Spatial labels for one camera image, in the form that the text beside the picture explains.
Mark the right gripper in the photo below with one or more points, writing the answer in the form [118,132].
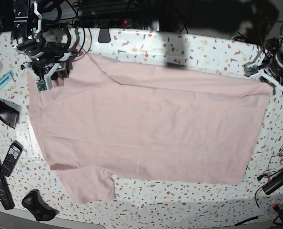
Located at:
[50,61]

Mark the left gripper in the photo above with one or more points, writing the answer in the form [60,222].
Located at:
[270,70]

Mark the pink T-shirt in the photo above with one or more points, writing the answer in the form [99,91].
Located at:
[147,122]

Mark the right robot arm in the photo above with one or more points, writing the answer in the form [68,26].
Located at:
[32,18]

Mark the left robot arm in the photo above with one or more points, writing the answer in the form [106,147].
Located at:
[274,46]

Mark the black power strip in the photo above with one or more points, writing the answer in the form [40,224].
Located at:
[108,23]

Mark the black table clamp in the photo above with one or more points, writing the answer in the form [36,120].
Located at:
[104,36]

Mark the light blue highlighter pen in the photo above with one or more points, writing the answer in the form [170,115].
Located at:
[5,79]

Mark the black cylinder tool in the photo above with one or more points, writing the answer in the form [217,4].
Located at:
[275,183]

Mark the terrazzo patterned table cloth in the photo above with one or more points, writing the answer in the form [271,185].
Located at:
[147,204]

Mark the black game controller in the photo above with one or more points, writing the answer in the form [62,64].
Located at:
[34,203]

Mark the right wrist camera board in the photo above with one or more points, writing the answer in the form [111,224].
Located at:
[41,85]

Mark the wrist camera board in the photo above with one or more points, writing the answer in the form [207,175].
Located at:
[250,70]
[41,85]

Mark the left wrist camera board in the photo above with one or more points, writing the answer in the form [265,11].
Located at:
[250,70]

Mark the black cordless phone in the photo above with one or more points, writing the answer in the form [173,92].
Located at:
[11,158]

